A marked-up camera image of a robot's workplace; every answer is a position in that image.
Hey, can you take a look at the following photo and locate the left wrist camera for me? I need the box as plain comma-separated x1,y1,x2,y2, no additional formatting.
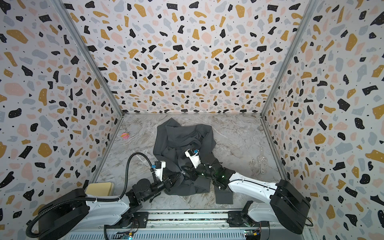
152,161,166,182

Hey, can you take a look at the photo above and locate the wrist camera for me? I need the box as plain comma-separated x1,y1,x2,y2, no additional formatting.
185,148,201,169
152,161,166,182

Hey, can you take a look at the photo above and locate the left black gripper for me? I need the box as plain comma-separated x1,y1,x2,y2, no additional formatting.
141,172,181,204

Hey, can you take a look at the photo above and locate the pink sticker on table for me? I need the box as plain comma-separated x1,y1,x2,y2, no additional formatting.
121,133,130,140

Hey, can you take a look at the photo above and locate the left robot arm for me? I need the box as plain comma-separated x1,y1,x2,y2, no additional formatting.
37,173,181,240

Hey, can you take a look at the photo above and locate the dark grey jacket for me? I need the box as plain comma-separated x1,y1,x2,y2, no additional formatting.
153,118,233,205

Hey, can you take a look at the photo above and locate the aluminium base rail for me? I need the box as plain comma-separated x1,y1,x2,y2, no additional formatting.
64,210,317,240

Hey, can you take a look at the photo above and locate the black corrugated cable hose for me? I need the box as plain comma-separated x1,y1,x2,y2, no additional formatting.
25,152,155,239

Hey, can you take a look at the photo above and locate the clear plastic object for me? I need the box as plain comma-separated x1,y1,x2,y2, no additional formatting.
257,147,268,174

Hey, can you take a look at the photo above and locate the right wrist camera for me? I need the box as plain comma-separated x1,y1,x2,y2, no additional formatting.
185,148,201,169

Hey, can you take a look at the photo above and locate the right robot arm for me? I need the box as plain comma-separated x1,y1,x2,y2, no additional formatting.
190,164,310,235

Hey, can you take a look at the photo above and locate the beige foam pad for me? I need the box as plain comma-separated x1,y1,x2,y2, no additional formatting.
85,182,115,197

